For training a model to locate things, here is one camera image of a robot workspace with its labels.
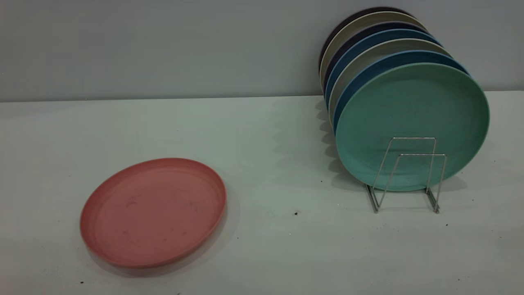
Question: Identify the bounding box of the pink round plate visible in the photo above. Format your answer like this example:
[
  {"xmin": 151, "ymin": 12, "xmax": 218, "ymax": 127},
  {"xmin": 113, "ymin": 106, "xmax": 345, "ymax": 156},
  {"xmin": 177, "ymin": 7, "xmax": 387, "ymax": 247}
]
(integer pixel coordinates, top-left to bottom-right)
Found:
[{"xmin": 80, "ymin": 158, "xmax": 227, "ymax": 269}]

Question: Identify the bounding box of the beige round plate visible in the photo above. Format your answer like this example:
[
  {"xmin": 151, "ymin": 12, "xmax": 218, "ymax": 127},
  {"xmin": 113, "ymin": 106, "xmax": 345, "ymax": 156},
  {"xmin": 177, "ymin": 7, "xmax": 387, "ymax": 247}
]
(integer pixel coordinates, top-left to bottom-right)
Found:
[
  {"xmin": 319, "ymin": 11, "xmax": 426, "ymax": 89},
  {"xmin": 328, "ymin": 38, "xmax": 453, "ymax": 123}
]

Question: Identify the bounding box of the blue round plate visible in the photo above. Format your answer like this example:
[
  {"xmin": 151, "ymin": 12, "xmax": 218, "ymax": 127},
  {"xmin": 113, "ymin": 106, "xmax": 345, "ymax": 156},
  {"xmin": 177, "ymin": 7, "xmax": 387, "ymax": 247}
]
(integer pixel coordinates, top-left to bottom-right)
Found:
[
  {"xmin": 325, "ymin": 28, "xmax": 443, "ymax": 108},
  {"xmin": 332, "ymin": 50, "xmax": 470, "ymax": 134}
]

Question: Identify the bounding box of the dark purple round plate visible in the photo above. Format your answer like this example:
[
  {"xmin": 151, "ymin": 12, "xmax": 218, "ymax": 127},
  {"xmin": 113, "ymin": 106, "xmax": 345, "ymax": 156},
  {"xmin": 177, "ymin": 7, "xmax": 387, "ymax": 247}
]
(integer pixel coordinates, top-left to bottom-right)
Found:
[
  {"xmin": 322, "ymin": 21, "xmax": 428, "ymax": 93},
  {"xmin": 318, "ymin": 7, "xmax": 414, "ymax": 70}
]

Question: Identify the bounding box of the green round plate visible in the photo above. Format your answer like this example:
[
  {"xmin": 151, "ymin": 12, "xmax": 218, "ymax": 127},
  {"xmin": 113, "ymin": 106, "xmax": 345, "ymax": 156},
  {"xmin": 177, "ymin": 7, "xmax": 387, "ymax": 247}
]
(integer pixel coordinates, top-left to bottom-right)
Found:
[{"xmin": 335, "ymin": 62, "xmax": 490, "ymax": 192}]

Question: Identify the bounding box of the metal wire plate rack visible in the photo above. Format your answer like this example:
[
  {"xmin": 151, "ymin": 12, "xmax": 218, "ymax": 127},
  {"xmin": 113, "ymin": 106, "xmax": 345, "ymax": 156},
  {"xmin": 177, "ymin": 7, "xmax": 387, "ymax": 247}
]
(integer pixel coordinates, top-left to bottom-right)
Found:
[{"xmin": 366, "ymin": 137, "xmax": 447, "ymax": 214}]

